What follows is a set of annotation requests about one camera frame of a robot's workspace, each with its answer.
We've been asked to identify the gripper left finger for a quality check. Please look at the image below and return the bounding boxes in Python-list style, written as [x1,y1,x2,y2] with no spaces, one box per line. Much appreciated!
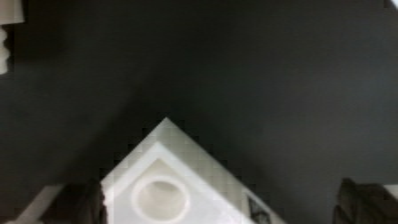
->
[46,182,107,224]

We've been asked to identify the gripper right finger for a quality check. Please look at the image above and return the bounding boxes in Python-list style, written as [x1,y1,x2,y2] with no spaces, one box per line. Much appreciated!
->
[332,178,398,224]

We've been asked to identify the white square tabletop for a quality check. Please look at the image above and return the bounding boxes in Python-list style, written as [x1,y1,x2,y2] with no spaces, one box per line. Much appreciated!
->
[101,120,288,224]

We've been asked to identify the white U-shaped fence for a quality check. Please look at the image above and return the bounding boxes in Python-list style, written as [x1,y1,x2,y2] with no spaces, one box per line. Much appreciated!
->
[0,0,25,75]

